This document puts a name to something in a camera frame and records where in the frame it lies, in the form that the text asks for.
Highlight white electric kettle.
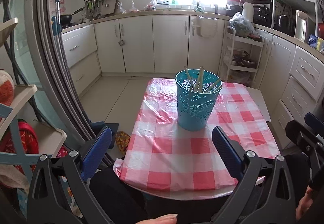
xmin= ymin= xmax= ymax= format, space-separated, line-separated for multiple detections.
xmin=242 ymin=2 xmax=254 ymax=23

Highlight white storage rack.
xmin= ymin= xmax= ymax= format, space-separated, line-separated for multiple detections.
xmin=220 ymin=26 xmax=265 ymax=87

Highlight blue dustpan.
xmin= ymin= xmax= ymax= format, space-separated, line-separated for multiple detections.
xmin=90 ymin=121 xmax=119 ymax=149

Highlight plastic bag of greens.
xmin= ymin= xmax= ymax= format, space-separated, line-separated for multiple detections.
xmin=229 ymin=12 xmax=255 ymax=38

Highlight white folding chair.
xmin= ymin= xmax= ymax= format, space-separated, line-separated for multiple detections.
xmin=0 ymin=17 xmax=68 ymax=189

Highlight wall utensil rack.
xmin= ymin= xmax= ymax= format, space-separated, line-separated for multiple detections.
xmin=84 ymin=0 xmax=118 ymax=20

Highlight colourful crochet item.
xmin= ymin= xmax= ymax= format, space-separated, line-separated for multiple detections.
xmin=115 ymin=131 xmax=131 ymax=155

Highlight person's left hand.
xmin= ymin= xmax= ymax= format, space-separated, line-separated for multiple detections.
xmin=136 ymin=214 xmax=177 ymax=224

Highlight person's right hand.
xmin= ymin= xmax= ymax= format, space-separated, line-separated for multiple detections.
xmin=295 ymin=186 xmax=313 ymax=221

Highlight pink checkered plastic tablecloth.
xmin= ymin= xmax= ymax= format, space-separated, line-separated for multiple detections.
xmin=113 ymin=78 xmax=279 ymax=193

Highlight red patterned cloth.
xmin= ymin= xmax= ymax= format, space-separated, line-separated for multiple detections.
xmin=1 ymin=118 xmax=67 ymax=175

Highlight black frying pan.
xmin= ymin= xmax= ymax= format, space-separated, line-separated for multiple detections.
xmin=60 ymin=7 xmax=83 ymax=25

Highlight cream kitchen cabinets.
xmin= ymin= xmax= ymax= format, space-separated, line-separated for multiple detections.
xmin=62 ymin=14 xmax=323 ymax=149

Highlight teal perforated plastic basket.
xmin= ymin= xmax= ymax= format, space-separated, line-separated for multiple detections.
xmin=175 ymin=69 xmax=222 ymax=131

